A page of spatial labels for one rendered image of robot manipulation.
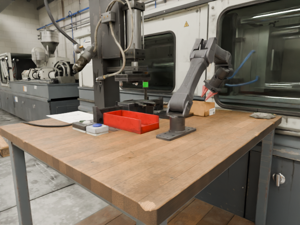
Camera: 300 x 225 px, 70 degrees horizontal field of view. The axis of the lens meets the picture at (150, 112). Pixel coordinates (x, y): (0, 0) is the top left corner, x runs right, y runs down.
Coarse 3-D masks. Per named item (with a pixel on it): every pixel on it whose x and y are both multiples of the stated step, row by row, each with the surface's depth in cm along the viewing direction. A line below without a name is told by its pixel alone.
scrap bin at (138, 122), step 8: (112, 112) 107; (120, 112) 110; (128, 112) 108; (136, 112) 104; (104, 120) 103; (112, 120) 99; (120, 120) 95; (128, 120) 91; (136, 120) 88; (144, 120) 101; (152, 120) 98; (120, 128) 96; (128, 128) 92; (136, 128) 89; (144, 128) 89; (152, 128) 93
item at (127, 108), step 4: (124, 108) 116; (128, 108) 114; (132, 108) 116; (136, 108) 118; (140, 108) 127; (144, 108) 125; (148, 108) 126; (152, 108) 128; (144, 112) 126; (148, 112) 126; (152, 112) 129
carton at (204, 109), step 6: (198, 102) 135; (204, 102) 132; (210, 102) 130; (192, 108) 126; (198, 108) 123; (204, 108) 120; (210, 108) 130; (198, 114) 124; (204, 114) 121; (210, 114) 126
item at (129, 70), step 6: (132, 60) 118; (138, 60) 119; (132, 66) 119; (126, 72) 118; (132, 72) 116; (138, 72) 119; (144, 72) 123; (120, 78) 114; (126, 78) 111; (132, 78) 113; (138, 78) 117; (144, 78) 120; (120, 84) 118
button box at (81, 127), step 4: (32, 124) 104; (36, 124) 103; (68, 124) 102; (72, 124) 97; (76, 124) 94; (80, 124) 93; (84, 124) 93; (88, 124) 93; (92, 124) 93; (76, 128) 95; (80, 128) 92; (84, 128) 90; (84, 132) 91
